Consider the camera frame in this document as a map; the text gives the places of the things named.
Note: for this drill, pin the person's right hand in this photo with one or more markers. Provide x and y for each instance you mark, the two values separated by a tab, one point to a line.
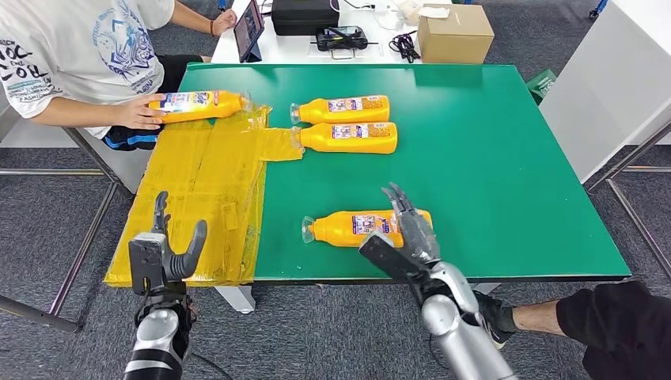
133	113

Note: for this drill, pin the blue caster leg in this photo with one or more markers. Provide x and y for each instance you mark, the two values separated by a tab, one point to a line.
597	8

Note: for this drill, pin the black carrying case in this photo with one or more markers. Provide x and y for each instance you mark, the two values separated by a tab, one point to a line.
305	17

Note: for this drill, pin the person's right forearm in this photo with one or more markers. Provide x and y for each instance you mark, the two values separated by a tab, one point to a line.
73	111

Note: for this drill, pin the metal table frame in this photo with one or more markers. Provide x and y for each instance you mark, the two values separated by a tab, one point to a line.
626	158

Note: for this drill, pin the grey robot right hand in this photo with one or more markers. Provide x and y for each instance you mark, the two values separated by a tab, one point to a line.
419	238

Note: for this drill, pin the green box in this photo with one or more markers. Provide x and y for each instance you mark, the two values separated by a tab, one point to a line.
541	85

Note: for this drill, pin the brown cardboard box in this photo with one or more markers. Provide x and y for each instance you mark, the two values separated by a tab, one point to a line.
455	41

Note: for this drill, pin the white side table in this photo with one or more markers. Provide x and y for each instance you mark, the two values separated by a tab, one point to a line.
608	78

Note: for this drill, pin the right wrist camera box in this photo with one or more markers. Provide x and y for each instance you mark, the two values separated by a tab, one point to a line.
385	257

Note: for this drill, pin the black handheld controller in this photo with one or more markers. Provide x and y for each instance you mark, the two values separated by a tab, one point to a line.
342	40

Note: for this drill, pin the white paper slip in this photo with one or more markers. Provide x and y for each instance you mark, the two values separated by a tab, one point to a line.
435	12

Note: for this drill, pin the person's left hand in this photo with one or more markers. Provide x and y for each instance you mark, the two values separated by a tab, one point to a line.
225	22

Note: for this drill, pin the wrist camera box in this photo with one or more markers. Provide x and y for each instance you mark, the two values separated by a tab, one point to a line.
147	262
385	257

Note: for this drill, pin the white desk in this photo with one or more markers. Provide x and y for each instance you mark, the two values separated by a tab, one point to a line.
288	50

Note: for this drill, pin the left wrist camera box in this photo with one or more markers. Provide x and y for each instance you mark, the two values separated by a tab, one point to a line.
147	262

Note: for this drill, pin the white table foot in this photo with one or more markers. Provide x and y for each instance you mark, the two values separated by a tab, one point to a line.
490	287
238	300

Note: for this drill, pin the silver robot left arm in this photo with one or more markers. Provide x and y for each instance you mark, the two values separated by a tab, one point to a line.
157	335

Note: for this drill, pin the person's left forearm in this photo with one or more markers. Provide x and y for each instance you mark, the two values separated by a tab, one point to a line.
191	15

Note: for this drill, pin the yellow taped cardboard sheet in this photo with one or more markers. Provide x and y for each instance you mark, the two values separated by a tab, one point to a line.
194	210

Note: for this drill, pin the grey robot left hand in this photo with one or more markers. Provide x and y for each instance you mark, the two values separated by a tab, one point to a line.
181	265

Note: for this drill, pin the black sneaker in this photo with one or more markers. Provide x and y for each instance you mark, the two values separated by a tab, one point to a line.
498	320

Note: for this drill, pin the black tablet with stand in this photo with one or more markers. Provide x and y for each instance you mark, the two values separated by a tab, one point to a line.
248	29

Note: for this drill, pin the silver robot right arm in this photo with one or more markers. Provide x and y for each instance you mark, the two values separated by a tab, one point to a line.
461	341

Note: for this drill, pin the orange detergent bottle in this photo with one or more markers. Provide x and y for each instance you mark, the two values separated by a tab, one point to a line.
335	231
346	144
341	114
209	108

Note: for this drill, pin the person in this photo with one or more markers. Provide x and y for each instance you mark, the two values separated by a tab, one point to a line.
618	325
68	52

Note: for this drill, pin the clear plastic bag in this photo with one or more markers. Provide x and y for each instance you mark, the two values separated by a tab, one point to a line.
389	17

